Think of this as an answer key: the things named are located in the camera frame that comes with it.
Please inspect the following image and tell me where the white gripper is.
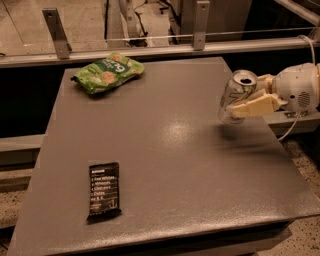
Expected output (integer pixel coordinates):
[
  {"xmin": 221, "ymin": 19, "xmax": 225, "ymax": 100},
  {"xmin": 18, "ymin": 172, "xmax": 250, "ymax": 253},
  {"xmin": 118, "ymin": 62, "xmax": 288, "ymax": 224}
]
[{"xmin": 229, "ymin": 63, "xmax": 320, "ymax": 118}]

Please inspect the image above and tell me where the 7up soda can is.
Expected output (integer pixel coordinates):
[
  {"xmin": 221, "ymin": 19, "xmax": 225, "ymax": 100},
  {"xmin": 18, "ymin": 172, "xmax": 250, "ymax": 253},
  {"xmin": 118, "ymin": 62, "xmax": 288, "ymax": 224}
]
[{"xmin": 218, "ymin": 70, "xmax": 258, "ymax": 124}]

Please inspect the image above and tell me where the black rxbar chocolate bar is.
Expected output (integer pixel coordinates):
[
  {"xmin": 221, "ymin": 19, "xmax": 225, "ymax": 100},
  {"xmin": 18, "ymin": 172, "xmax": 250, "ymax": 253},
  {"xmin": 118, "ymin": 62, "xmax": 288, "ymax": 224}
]
[{"xmin": 87, "ymin": 162, "xmax": 121, "ymax": 221}]

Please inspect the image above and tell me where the green chip bag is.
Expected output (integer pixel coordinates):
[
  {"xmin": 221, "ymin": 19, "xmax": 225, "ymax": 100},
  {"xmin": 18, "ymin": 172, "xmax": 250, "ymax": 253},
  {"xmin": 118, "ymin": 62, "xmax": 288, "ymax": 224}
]
[{"xmin": 71, "ymin": 52, "xmax": 144, "ymax": 95}]

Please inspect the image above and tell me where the right metal rail bracket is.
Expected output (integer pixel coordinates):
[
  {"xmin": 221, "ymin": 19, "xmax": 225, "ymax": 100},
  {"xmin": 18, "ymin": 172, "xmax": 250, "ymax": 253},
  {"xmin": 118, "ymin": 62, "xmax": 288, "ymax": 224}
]
[{"xmin": 193, "ymin": 0, "xmax": 210, "ymax": 51}]

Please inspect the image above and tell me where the metal rail bracket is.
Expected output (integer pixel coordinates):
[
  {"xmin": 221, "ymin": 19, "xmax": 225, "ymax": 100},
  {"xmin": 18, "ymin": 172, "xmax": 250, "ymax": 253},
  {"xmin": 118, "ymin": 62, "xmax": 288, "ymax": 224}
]
[
  {"xmin": 42, "ymin": 8, "xmax": 72, "ymax": 59},
  {"xmin": 193, "ymin": 0, "xmax": 210, "ymax": 51}
]

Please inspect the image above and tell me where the horizontal metal rail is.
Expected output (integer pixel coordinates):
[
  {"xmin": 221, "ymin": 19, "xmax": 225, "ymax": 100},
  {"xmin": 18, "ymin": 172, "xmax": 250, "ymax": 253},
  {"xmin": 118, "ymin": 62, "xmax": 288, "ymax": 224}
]
[{"xmin": 0, "ymin": 37, "xmax": 309, "ymax": 68}]

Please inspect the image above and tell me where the left metal rail bracket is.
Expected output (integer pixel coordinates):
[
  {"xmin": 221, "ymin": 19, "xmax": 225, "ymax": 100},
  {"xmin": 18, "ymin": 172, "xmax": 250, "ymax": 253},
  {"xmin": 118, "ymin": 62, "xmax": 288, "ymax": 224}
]
[{"xmin": 42, "ymin": 8, "xmax": 72, "ymax": 59}]

